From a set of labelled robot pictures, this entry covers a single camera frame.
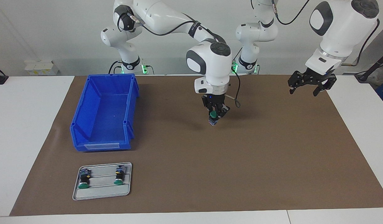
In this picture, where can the green push button switch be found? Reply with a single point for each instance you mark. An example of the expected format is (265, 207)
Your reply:
(119, 177)
(84, 180)
(213, 115)

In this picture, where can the black stand pole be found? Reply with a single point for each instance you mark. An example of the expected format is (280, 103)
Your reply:
(375, 67)

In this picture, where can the blue plastic storage bin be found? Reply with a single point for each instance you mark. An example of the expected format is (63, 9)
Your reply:
(107, 112)

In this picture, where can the grey metal tray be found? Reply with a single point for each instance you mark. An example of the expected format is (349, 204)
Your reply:
(101, 191)

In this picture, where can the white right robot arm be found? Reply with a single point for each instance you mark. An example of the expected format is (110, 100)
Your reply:
(166, 18)

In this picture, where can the white wall socket box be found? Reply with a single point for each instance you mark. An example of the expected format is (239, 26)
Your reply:
(40, 67)

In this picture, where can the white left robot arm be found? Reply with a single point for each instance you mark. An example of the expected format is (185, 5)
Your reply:
(343, 31)

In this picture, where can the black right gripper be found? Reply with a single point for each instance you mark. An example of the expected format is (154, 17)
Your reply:
(214, 100)

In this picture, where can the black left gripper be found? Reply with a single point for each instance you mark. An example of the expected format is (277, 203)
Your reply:
(317, 77)

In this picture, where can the brown table mat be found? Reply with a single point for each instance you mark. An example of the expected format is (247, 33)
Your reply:
(210, 174)

